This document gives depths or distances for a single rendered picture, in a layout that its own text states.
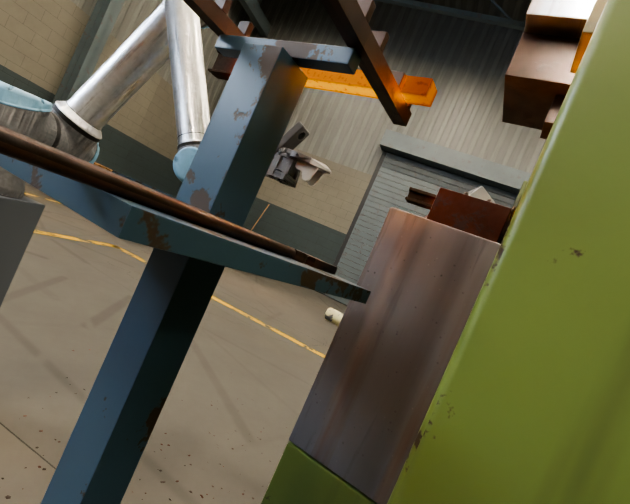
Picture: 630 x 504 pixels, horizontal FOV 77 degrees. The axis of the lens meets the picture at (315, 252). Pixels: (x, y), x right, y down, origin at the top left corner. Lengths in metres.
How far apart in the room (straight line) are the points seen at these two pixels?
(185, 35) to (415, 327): 0.90
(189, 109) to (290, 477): 0.84
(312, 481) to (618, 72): 0.68
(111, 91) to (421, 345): 1.12
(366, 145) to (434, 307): 9.11
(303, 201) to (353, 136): 1.96
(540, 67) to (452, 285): 0.49
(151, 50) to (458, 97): 9.00
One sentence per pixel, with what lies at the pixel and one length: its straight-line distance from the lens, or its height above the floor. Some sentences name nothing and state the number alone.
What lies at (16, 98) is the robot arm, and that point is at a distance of 1.28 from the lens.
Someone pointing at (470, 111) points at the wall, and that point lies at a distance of 9.88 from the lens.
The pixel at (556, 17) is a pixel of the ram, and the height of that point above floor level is 1.37.
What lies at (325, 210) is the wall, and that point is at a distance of 9.43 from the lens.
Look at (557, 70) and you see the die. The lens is 0.95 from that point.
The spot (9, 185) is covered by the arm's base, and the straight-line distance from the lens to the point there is 1.29.
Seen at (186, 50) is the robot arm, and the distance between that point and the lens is 1.15.
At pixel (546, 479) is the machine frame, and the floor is 0.69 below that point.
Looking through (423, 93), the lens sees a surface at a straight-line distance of 0.54.
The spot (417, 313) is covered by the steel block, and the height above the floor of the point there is 0.76.
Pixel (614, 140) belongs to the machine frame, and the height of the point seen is 0.98.
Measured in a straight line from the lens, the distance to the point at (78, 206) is 0.29.
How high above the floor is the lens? 0.79
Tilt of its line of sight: level
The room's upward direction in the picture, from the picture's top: 24 degrees clockwise
